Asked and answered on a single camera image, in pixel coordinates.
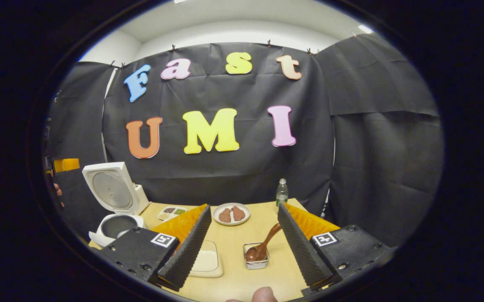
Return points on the brown wooden spoon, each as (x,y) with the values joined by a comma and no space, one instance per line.
(258,251)

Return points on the white rice cooker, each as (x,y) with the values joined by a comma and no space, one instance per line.
(112,188)

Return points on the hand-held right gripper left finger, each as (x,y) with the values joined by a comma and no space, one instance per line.
(187,251)

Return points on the black backdrop cloth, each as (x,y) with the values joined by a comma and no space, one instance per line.
(242,176)

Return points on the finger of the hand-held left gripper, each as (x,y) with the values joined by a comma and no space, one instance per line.
(68,165)

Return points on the small ceiling light panel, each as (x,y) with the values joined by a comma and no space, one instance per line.
(365,29)

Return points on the white divided condiment dish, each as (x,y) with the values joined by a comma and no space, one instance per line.
(173,213)

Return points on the brown meat piece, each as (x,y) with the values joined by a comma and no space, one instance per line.
(238,213)
(225,215)

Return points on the grey round plate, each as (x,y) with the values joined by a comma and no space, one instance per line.
(231,223)

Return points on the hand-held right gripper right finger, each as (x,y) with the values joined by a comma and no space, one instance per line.
(298,247)

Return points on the clear water bottle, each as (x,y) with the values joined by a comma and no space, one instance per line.
(282,195)

